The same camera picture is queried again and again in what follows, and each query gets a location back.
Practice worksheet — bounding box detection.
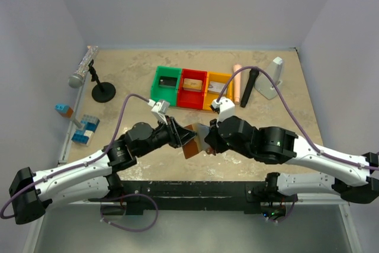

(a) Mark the grey wedge stand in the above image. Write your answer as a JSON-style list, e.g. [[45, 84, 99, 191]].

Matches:
[[255, 56, 285, 101]]

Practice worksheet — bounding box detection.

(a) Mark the blue toy brick stack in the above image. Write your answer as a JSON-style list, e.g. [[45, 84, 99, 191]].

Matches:
[[71, 114, 100, 146]]

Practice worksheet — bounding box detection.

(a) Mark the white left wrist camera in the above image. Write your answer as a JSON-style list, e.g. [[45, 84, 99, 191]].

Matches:
[[148, 99, 170, 124]]

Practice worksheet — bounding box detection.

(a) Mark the red plastic bin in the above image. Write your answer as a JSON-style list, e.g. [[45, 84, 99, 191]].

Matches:
[[176, 69, 207, 110]]

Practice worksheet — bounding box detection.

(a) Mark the green plastic bin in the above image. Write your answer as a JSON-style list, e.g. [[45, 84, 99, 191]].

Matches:
[[150, 66, 182, 107]]

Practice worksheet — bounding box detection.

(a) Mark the pink cylindrical handle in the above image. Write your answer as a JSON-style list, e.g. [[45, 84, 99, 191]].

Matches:
[[233, 64, 242, 105]]

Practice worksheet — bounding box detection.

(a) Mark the silver card in yellow bin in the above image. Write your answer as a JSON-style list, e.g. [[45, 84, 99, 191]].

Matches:
[[207, 81, 227, 95]]

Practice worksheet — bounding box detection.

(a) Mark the silver glitter microphone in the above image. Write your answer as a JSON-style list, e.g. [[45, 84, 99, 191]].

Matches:
[[68, 46, 99, 89]]

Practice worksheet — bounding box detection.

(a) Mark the brown leather card holder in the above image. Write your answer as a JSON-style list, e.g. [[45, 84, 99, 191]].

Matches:
[[182, 123, 216, 159]]

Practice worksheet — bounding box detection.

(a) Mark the black card in green bin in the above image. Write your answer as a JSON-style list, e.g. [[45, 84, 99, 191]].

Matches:
[[158, 76, 177, 88]]

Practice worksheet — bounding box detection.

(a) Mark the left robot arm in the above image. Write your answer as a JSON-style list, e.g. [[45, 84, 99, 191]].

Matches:
[[9, 117, 196, 225]]

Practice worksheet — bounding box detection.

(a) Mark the yellow plastic bin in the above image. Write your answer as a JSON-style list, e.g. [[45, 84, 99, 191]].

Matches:
[[203, 72, 231, 111]]

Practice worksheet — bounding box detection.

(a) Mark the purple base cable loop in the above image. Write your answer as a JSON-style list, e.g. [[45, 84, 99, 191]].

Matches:
[[99, 189, 162, 232]]

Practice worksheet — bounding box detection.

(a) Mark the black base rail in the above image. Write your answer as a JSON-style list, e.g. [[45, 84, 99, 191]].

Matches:
[[90, 181, 297, 214]]

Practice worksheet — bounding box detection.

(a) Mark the blue orange toy brick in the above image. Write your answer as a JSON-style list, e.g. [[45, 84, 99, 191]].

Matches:
[[55, 104, 73, 119]]

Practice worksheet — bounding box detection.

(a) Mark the black microphone stand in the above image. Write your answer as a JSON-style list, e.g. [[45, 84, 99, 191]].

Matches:
[[89, 60, 116, 103]]

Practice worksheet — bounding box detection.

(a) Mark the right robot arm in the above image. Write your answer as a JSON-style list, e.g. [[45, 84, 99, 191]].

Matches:
[[203, 116, 378, 204]]

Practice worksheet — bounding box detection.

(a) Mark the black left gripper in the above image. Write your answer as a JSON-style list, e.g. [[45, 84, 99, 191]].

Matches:
[[137, 116, 198, 158]]

